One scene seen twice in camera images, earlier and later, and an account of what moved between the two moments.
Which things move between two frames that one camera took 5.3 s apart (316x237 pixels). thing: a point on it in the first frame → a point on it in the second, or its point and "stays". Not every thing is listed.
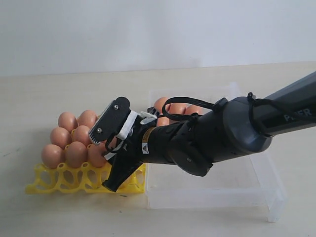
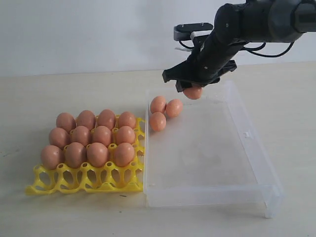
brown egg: (95, 152) stays
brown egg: (190, 108) → (193, 93)
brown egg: (87, 117) stays
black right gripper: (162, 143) → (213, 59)
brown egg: (67, 120) stays
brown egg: (81, 134) stays
